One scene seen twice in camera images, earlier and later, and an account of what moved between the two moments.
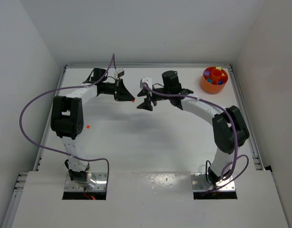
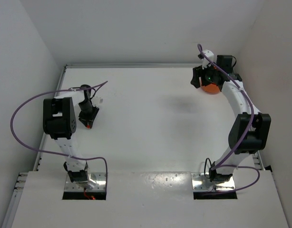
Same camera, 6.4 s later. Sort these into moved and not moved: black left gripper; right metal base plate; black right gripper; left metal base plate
Moved: black right gripper; black left gripper
Not moved: left metal base plate; right metal base plate
